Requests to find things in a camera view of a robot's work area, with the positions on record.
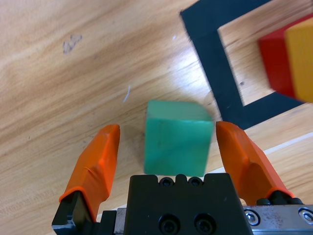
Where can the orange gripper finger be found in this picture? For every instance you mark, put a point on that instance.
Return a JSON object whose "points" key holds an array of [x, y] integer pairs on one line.
{"points": [[244, 161], [97, 166]]}

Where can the green wooden block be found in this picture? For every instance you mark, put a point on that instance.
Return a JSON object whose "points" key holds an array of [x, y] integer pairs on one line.
{"points": [[176, 147]]}

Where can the red wooden block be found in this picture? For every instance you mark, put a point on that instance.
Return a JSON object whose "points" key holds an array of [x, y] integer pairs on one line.
{"points": [[275, 63]]}

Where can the yellow wooden block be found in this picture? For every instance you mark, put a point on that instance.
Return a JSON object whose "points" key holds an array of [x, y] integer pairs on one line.
{"points": [[302, 63]]}

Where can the black tape square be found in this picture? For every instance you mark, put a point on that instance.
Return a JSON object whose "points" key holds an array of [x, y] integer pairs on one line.
{"points": [[215, 73]]}

